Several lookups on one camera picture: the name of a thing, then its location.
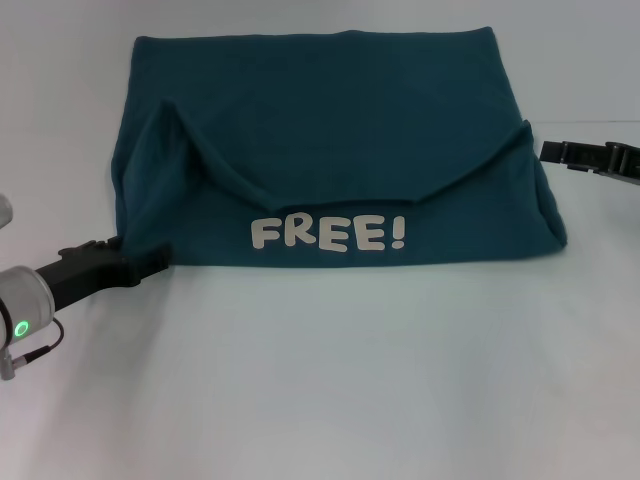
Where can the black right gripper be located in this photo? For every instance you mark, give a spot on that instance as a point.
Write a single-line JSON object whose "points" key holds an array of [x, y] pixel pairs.
{"points": [[625, 162]]}

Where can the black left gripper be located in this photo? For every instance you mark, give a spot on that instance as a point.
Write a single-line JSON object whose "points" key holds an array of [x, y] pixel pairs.
{"points": [[85, 275]]}

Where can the teal blue shirt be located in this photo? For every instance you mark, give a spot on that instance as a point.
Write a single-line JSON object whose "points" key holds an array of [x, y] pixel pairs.
{"points": [[325, 125]]}

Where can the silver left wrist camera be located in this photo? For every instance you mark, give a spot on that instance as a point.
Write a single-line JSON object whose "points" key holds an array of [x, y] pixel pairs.
{"points": [[4, 210]]}

